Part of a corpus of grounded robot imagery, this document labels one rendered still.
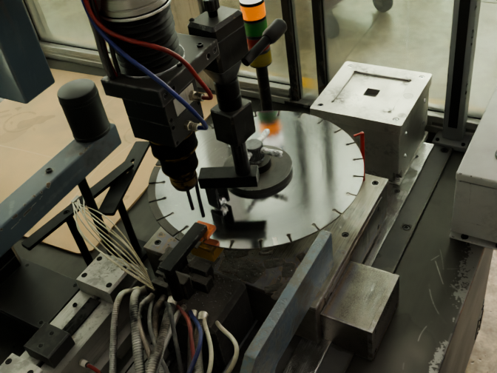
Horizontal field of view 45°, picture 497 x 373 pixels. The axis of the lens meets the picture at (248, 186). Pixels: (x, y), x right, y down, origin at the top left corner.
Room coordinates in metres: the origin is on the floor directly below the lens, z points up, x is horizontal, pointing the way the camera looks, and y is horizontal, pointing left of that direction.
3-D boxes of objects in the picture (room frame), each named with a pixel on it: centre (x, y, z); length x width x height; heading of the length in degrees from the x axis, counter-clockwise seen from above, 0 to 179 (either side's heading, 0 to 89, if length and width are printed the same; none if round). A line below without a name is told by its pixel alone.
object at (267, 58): (1.04, -0.07, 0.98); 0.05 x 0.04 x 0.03; 53
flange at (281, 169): (0.74, -0.02, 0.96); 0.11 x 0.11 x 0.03
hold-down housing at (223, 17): (0.66, 0.00, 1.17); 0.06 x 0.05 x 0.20; 134
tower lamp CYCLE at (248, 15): (1.04, -0.07, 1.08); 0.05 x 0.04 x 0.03; 53
